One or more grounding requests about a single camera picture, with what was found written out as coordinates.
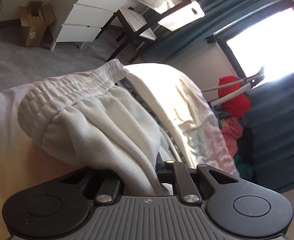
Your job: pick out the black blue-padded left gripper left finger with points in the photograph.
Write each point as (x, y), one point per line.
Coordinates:
(109, 192)

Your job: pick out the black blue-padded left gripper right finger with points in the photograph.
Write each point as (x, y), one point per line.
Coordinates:
(176, 174)

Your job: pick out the cream white sweatpants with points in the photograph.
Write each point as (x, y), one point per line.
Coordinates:
(89, 119)

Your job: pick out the white folding tripod stand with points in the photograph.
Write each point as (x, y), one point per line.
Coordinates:
(245, 84)

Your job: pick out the pink crumpled garment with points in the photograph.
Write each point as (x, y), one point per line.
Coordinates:
(231, 131)

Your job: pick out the green crumpled garment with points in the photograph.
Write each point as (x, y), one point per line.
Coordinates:
(244, 168)

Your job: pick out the pastel pink bed quilt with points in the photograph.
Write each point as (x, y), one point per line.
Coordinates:
(169, 95)

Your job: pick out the teal curtain right side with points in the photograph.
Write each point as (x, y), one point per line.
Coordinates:
(271, 119)

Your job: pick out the dark wood white-seat chair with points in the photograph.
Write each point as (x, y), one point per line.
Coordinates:
(136, 27)

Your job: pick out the teal curtain beside desk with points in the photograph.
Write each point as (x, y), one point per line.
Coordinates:
(218, 14)

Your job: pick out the white chest of drawers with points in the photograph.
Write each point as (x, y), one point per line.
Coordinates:
(80, 20)

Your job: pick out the open brown cardboard box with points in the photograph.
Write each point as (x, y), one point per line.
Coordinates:
(35, 18)

